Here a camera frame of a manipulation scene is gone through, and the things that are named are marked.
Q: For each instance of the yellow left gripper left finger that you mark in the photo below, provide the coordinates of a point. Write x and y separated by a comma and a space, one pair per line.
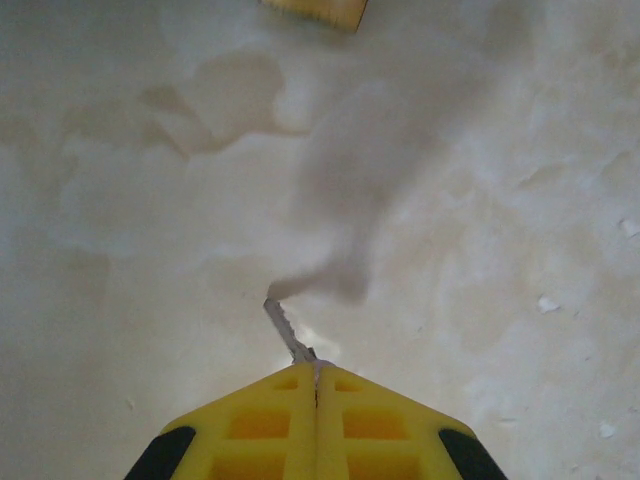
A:
260, 430

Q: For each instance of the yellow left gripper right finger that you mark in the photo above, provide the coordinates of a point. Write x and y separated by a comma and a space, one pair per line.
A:
380, 430

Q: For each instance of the small silver key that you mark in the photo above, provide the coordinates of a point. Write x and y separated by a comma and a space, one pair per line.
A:
282, 325

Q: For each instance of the light wooden piece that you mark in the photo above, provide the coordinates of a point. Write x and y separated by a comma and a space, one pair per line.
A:
320, 9

